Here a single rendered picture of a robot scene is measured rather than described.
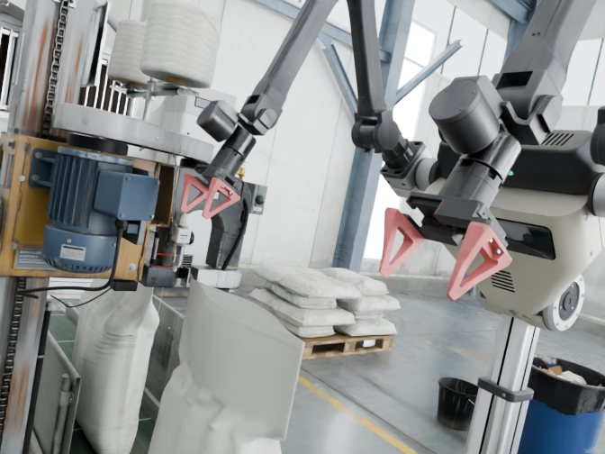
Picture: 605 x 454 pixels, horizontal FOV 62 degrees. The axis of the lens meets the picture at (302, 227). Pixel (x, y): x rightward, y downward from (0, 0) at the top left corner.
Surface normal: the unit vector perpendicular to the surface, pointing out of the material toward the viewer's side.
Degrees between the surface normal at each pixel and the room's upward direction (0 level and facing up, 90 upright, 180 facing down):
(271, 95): 89
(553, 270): 130
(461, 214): 62
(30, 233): 90
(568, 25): 89
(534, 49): 70
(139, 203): 90
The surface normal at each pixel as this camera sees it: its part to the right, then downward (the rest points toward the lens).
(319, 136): 0.62, 0.18
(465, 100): -0.61, -0.56
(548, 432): -0.56, 0.00
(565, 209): -0.36, -0.82
